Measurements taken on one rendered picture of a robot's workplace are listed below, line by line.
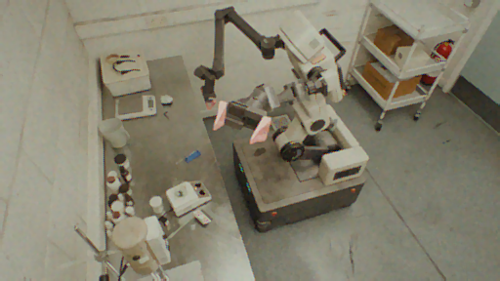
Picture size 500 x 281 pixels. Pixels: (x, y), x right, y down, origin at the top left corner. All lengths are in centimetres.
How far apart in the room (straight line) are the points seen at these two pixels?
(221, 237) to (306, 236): 100
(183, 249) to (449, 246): 196
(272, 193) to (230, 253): 73
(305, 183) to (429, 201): 112
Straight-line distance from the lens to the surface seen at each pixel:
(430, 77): 403
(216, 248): 159
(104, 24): 254
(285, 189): 221
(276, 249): 240
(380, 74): 327
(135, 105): 225
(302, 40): 154
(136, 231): 99
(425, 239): 276
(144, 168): 192
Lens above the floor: 221
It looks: 49 degrees down
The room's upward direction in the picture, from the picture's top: straight up
